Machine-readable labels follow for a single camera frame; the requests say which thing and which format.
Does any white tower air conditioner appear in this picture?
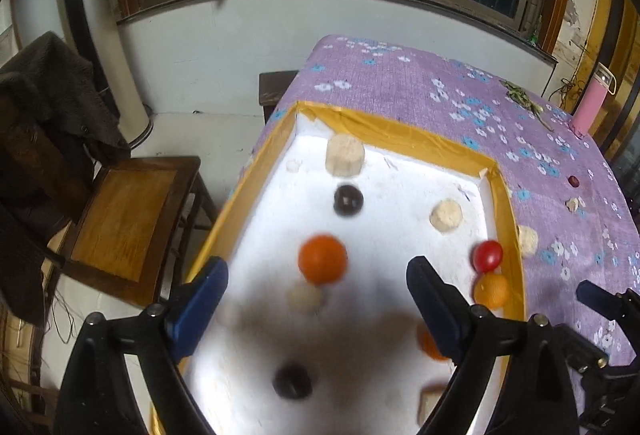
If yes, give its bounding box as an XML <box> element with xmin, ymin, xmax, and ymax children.
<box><xmin>10</xmin><ymin>0</ymin><xmax>153</xmax><ymax>150</ymax></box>

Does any large orange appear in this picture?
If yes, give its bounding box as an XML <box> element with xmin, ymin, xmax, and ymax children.
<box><xmin>298</xmin><ymin>235</ymin><xmax>348</xmax><ymax>287</ymax></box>

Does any purple floral tablecloth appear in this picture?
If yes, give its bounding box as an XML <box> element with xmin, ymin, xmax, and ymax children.
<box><xmin>227</xmin><ymin>34</ymin><xmax>640</xmax><ymax>396</ymax></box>

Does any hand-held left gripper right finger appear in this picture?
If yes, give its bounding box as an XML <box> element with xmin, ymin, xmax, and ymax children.
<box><xmin>406</xmin><ymin>256</ymin><xmax>581</xmax><ymax>435</ymax></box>

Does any wooden chair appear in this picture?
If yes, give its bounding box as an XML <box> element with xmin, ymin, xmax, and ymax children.
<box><xmin>45</xmin><ymin>156</ymin><xmax>219</xmax><ymax>311</ymax></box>

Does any green leafy sprig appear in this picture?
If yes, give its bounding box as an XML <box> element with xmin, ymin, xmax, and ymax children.
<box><xmin>500</xmin><ymin>81</ymin><xmax>555</xmax><ymax>132</ymax></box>

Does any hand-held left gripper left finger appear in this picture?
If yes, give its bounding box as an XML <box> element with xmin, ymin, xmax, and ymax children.
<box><xmin>52</xmin><ymin>256</ymin><xmax>229</xmax><ymax>435</ymax></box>

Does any medium orange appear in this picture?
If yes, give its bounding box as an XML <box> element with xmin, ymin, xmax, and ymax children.
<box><xmin>416</xmin><ymin>322</ymin><xmax>451</xmax><ymax>362</ymax></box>

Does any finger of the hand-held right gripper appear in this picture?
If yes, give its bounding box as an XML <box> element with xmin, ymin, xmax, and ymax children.
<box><xmin>576</xmin><ymin>280</ymin><xmax>640</xmax><ymax>332</ymax></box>
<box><xmin>551</xmin><ymin>324</ymin><xmax>611</xmax><ymax>374</ymax></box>

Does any red cherry tomato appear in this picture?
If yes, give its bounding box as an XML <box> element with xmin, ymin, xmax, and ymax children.
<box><xmin>472</xmin><ymin>240</ymin><xmax>504</xmax><ymax>274</ymax></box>

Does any pink water bottle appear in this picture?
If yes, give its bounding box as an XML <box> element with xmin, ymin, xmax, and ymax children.
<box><xmin>571</xmin><ymin>63</ymin><xmax>617</xmax><ymax>139</ymax></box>

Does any white foam tray yellow tape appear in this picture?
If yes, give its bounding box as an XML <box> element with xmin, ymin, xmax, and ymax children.
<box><xmin>150</xmin><ymin>101</ymin><xmax>527</xmax><ymax>435</ymax></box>

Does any dark round fruit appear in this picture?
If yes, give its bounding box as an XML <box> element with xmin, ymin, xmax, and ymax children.
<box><xmin>272</xmin><ymin>362</ymin><xmax>314</xmax><ymax>401</ymax></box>
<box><xmin>333</xmin><ymin>184</ymin><xmax>365</xmax><ymax>216</ymax></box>

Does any yellow wooden frame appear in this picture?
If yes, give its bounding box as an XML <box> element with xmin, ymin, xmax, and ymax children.
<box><xmin>547</xmin><ymin>0</ymin><xmax>640</xmax><ymax>150</ymax></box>

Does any dark cloth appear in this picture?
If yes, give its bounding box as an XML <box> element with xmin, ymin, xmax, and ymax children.
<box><xmin>0</xmin><ymin>32</ymin><xmax>131</xmax><ymax>326</ymax></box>

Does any tangled brown cable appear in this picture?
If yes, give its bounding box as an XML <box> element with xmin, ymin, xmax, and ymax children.
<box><xmin>554</xmin><ymin>77</ymin><xmax>583</xmax><ymax>108</ymax></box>

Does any small orange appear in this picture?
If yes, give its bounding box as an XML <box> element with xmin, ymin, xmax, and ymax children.
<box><xmin>472</xmin><ymin>273</ymin><xmax>511</xmax><ymax>311</ymax></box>

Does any dark wooden stool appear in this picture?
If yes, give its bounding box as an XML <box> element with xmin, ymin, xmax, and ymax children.
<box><xmin>258</xmin><ymin>71</ymin><xmax>299</xmax><ymax>126</ymax></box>

